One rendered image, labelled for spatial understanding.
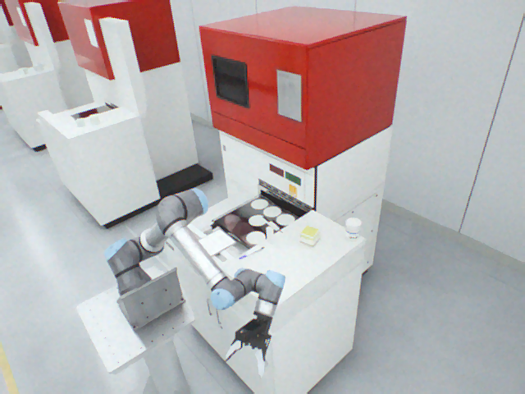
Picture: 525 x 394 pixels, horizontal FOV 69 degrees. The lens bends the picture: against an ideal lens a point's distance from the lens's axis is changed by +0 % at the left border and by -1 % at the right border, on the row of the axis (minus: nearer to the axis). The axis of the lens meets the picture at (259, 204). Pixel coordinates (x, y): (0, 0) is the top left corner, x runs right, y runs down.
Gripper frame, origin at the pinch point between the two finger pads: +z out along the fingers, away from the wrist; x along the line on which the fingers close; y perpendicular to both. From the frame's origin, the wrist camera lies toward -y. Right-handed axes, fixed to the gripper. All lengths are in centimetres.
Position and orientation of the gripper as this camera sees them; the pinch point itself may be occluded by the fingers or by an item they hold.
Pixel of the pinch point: (241, 370)
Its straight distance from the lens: 142.0
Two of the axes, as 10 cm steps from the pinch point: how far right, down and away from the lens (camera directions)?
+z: -3.3, 9.2, -2.0
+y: 4.3, 3.4, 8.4
